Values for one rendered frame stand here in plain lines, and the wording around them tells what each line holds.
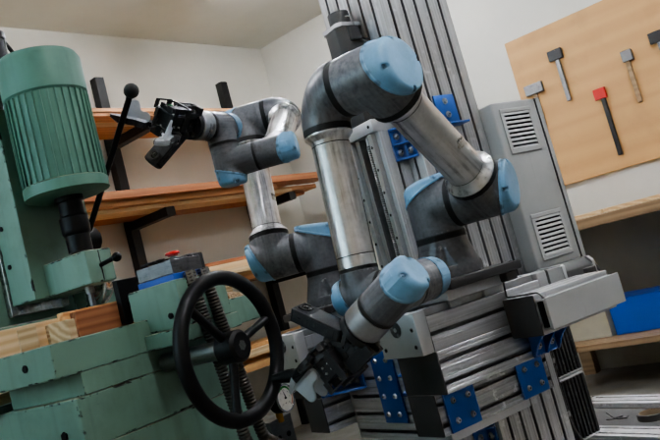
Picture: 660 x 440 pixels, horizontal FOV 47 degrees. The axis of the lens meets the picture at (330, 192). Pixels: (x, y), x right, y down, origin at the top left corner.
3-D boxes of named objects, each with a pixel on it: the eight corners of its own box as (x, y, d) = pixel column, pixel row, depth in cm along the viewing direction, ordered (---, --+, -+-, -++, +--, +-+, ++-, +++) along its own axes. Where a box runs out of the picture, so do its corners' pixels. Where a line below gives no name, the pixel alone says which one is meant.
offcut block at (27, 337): (22, 353, 136) (17, 329, 137) (21, 353, 139) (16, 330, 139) (40, 348, 138) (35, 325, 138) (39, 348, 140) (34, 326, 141)
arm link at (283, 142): (310, 120, 235) (302, 170, 189) (276, 130, 236) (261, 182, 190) (299, 84, 231) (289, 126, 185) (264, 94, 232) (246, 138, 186)
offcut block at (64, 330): (59, 343, 138) (54, 323, 138) (79, 337, 138) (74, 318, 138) (51, 344, 135) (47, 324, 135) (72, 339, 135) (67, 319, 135)
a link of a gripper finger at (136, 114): (114, 92, 174) (153, 103, 177) (107, 116, 175) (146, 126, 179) (115, 95, 171) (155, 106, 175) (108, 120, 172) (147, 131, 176)
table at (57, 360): (91, 371, 123) (83, 335, 124) (-18, 397, 138) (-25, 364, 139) (300, 306, 175) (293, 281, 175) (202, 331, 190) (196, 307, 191)
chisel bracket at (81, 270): (92, 291, 154) (83, 249, 155) (49, 304, 161) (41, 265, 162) (121, 285, 160) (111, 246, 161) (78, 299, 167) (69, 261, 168)
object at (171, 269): (174, 279, 145) (167, 251, 146) (135, 291, 151) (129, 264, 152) (218, 270, 157) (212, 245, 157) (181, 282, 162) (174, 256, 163)
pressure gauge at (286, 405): (283, 424, 163) (274, 387, 164) (269, 426, 165) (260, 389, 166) (300, 415, 168) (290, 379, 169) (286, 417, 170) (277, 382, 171)
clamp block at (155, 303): (184, 326, 143) (173, 279, 144) (135, 339, 150) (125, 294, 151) (234, 311, 155) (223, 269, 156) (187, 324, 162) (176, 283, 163)
